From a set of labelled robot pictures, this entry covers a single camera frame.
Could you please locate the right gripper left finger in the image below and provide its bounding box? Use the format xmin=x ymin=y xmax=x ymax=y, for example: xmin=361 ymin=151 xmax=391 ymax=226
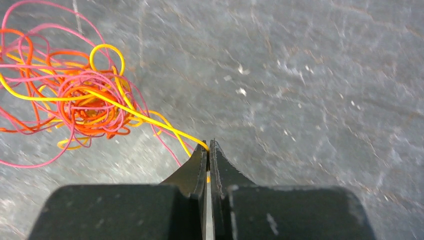
xmin=29 ymin=145 xmax=208 ymax=240

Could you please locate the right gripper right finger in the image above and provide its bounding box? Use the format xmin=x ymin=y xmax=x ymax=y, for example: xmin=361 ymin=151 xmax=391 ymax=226
xmin=209 ymin=140 xmax=376 ymax=240

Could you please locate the orange cable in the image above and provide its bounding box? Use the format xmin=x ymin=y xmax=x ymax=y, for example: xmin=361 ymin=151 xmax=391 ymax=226
xmin=0 ymin=28 xmax=147 ymax=140

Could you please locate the pink cable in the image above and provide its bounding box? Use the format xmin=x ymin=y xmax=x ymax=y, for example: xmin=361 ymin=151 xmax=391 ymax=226
xmin=0 ymin=0 xmax=196 ymax=169

